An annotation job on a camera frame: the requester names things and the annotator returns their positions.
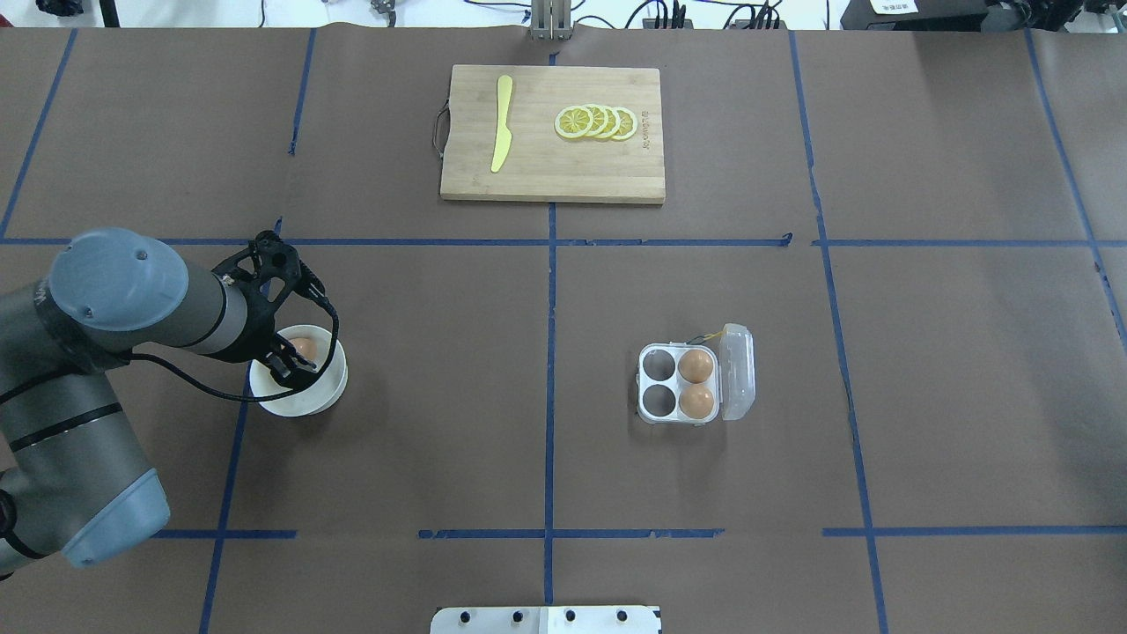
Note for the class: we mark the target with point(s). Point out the brown egg lower in box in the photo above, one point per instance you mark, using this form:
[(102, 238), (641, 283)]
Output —
[(697, 402)]

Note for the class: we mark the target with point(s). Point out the brown egg upper in box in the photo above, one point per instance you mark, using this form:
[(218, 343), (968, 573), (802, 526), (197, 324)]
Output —
[(696, 365)]

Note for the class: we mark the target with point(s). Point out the yellow plastic knife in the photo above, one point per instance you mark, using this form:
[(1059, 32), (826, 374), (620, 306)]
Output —
[(503, 134)]

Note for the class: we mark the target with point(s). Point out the lemon slice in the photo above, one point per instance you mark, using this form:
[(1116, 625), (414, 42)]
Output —
[(574, 122), (614, 123), (600, 119), (626, 126)]

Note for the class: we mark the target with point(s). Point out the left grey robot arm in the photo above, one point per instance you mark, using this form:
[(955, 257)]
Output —
[(82, 485)]

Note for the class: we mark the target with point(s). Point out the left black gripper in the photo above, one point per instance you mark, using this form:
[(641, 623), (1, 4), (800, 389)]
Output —
[(256, 334)]

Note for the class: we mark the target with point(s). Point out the clear plastic egg box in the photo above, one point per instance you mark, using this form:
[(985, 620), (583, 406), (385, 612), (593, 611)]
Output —
[(711, 377)]

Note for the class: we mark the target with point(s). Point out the brown egg in box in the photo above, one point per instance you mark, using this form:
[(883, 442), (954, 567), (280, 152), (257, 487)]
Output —
[(696, 365), (697, 402)]

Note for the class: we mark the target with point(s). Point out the brown egg from bowl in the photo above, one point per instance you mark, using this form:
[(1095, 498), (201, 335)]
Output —
[(305, 348)]

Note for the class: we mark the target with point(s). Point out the black device on back table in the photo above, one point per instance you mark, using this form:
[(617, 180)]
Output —
[(936, 16)]

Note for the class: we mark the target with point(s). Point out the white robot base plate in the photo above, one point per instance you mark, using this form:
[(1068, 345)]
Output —
[(549, 619)]

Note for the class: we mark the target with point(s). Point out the bamboo cutting board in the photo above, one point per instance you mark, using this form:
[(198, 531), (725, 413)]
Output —
[(542, 167)]

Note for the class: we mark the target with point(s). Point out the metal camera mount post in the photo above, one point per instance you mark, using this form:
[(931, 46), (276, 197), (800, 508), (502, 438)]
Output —
[(551, 20)]

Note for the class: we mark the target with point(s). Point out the white bowl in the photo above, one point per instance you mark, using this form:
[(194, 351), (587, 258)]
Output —
[(318, 397)]

